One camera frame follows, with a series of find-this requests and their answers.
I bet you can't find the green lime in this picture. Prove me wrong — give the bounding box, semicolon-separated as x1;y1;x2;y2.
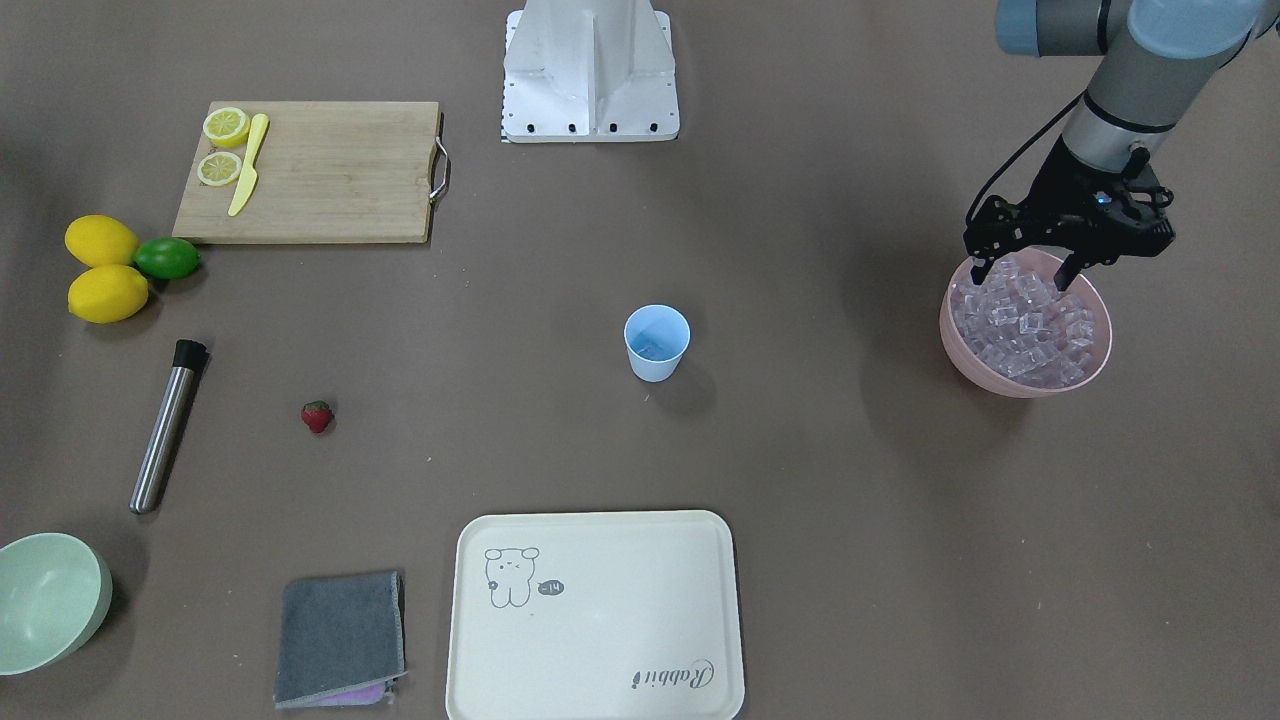
132;237;201;281

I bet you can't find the red strawberry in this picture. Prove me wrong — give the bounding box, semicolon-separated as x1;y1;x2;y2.
300;400;334;434

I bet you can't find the mint green bowl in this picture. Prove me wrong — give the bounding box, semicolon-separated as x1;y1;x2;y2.
1;532;114;676

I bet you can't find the steel muddler black tip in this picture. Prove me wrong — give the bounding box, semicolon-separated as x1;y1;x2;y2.
128;338;210;516

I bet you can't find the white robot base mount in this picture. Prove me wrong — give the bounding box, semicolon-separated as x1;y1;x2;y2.
500;1;681;143

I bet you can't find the wooden cutting board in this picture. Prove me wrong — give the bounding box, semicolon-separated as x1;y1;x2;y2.
172;99;449;245

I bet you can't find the yellow plastic knife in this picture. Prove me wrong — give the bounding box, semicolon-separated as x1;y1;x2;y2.
227;113;270;217

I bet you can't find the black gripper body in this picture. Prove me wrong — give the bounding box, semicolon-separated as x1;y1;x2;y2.
963;138;1176;266

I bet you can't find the lemon slice lower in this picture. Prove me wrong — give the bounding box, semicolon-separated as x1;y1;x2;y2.
195;151;243;187

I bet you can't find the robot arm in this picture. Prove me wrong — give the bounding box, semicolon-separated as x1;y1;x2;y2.
963;1;1277;290

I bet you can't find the pink bowl of ice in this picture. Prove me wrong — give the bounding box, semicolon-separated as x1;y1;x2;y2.
940;249;1114;398

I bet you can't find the yellow lemon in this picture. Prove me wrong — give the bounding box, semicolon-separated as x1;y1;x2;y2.
67;264;150;324
64;214;140;268

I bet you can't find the grey folded cloth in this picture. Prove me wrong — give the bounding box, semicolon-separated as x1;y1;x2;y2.
273;570;406;710

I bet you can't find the light blue plastic cup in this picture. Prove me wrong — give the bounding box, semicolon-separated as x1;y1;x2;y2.
623;304;691;383

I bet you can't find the lemon slice upper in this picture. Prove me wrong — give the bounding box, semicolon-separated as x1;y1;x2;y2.
202;106;251;150

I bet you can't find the lemon slice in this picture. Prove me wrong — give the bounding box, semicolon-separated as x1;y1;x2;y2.
202;106;251;150
195;151;243;187

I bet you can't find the yellow lemon upper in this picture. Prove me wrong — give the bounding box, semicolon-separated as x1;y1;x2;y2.
64;214;140;268

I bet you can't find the yellow lemon lower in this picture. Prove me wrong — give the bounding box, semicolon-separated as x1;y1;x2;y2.
67;264;150;324

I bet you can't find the cream rabbit tray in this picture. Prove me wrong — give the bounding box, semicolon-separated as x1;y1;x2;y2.
445;509;746;719

